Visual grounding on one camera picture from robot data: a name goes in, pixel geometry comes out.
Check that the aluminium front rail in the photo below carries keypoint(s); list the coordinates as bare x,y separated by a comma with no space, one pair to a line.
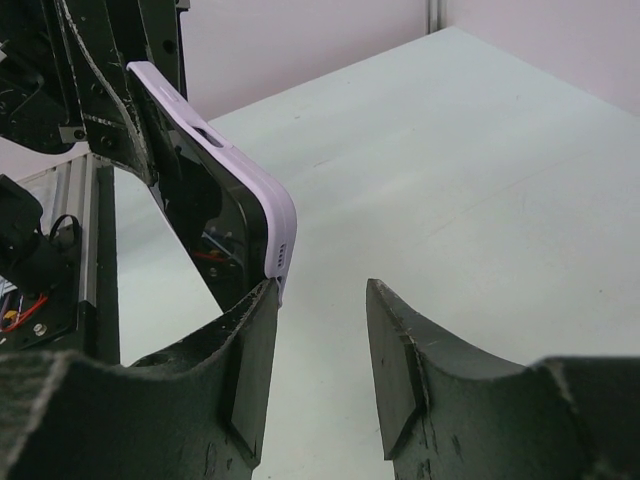
72,188

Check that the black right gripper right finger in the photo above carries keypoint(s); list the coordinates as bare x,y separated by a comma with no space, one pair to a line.
449,410

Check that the left aluminium frame post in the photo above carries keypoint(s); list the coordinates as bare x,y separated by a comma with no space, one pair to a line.
436,15

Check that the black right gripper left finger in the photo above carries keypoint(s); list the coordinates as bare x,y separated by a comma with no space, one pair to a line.
193,410

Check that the phone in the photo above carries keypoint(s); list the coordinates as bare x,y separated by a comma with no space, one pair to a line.
237,223

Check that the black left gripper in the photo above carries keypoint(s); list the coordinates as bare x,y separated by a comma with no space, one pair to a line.
64,78

